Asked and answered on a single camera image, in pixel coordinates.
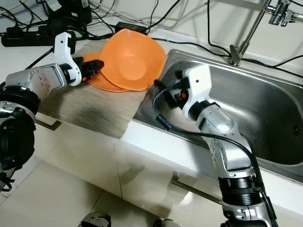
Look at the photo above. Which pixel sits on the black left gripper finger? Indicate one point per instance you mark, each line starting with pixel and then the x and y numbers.
pixel 96 64
pixel 95 74

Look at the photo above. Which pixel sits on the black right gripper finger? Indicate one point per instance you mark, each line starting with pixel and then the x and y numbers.
pixel 181 76
pixel 163 87

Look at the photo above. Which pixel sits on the orange plastic plate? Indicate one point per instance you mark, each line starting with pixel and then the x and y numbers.
pixel 109 87

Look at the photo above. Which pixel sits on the orange plastic bowl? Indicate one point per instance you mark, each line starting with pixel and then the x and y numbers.
pixel 130 61

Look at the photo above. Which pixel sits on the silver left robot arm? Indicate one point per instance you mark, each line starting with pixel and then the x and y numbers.
pixel 28 82

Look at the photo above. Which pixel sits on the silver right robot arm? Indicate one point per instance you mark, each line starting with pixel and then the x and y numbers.
pixel 218 123

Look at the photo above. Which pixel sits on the white kitchen cabinet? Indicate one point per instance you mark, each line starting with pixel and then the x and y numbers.
pixel 123 165

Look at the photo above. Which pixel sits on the wood grain counter mat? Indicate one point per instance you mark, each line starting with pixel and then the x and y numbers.
pixel 90 111

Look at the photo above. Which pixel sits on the black plug adapter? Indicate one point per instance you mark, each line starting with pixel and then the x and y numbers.
pixel 59 30

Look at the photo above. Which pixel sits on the black power adapter brick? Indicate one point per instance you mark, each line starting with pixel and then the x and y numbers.
pixel 130 27

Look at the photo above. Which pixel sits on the black charger with white labels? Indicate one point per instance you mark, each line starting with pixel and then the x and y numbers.
pixel 71 12

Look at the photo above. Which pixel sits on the black power strip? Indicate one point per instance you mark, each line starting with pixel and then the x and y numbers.
pixel 23 39

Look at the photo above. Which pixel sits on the metal faucet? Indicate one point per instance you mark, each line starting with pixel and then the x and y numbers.
pixel 251 28

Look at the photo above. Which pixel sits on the stainless steel sink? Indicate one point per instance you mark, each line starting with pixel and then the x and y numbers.
pixel 265 104

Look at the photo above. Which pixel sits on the dark robot right foot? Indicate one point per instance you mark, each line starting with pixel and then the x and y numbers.
pixel 162 223

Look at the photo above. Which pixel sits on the dark robot foot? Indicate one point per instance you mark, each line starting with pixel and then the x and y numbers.
pixel 92 220
pixel 162 223

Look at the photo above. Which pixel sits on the dark robot left foot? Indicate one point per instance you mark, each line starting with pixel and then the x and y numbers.
pixel 92 220

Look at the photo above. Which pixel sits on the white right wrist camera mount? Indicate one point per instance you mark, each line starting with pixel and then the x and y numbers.
pixel 200 80

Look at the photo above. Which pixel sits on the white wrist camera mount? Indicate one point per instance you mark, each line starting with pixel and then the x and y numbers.
pixel 200 80
pixel 64 52

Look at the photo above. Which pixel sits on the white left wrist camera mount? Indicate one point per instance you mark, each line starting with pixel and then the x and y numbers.
pixel 64 52

